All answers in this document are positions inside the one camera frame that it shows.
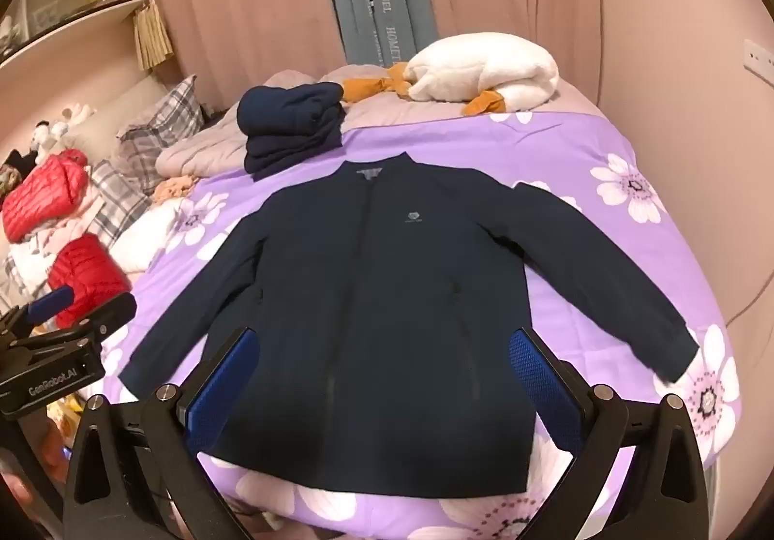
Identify peach cloth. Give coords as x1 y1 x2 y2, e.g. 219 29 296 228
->
151 174 200 205

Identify grey plaid pillow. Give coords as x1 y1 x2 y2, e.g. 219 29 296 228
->
118 74 207 196
85 159 155 251

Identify white wall socket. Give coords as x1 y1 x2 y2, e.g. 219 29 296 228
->
743 38 774 76

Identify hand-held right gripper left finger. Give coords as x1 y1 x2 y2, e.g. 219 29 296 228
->
60 325 262 540

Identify beige folded blanket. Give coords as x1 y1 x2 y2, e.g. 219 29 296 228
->
156 65 599 178

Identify navy blue jacket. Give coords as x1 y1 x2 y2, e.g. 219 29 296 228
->
118 151 702 497

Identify red down jacket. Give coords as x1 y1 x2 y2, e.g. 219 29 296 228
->
3 148 91 243
47 233 133 329

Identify purple floral bed sheet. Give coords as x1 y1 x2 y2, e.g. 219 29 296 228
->
100 110 744 540

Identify stack of folded navy clothes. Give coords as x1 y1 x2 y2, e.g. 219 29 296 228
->
237 81 347 183

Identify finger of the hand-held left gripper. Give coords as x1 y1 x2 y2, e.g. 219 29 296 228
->
0 285 75 343
0 291 137 360

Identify cream cloth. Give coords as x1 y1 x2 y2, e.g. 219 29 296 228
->
112 200 194 273

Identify white goose plush toy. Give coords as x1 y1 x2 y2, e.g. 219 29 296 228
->
342 32 560 119

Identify small white plush toys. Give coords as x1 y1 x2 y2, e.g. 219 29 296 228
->
33 101 98 148

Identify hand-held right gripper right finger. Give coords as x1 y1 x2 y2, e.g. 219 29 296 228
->
508 325 711 540

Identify beige fringed cloth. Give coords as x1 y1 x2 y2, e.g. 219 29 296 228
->
132 0 176 72

